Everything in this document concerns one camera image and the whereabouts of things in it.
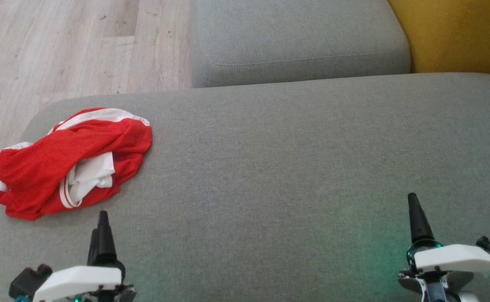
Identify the large grey sofa seat cushion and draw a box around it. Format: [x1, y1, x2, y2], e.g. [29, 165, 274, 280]
[0, 72, 490, 302]

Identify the small grey sofa cushion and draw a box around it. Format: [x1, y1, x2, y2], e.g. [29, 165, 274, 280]
[189, 0, 412, 89]

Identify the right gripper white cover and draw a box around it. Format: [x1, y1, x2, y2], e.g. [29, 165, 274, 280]
[406, 193, 490, 278]

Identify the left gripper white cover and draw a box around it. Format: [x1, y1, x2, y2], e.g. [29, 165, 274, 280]
[32, 211, 137, 302]

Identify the red and white sports garment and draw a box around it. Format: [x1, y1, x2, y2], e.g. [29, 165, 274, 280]
[0, 107, 153, 221]

